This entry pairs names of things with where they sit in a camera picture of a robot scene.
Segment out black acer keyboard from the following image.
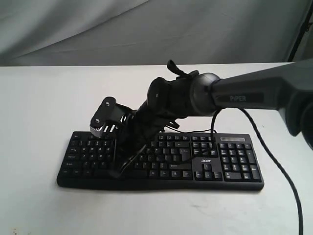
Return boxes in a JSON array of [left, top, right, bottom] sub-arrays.
[[57, 132, 264, 191]]

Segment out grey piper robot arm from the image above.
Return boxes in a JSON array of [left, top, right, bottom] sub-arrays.
[[109, 59, 313, 178]]

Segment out grey backdrop cloth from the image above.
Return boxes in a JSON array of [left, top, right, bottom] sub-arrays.
[[0, 0, 310, 66]]

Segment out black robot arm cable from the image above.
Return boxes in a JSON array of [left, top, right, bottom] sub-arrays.
[[190, 107, 305, 235]]

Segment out black tripod light stand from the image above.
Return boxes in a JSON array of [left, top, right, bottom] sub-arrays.
[[287, 0, 313, 62]]

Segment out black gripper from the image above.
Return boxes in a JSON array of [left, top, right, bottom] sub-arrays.
[[108, 102, 179, 178]]

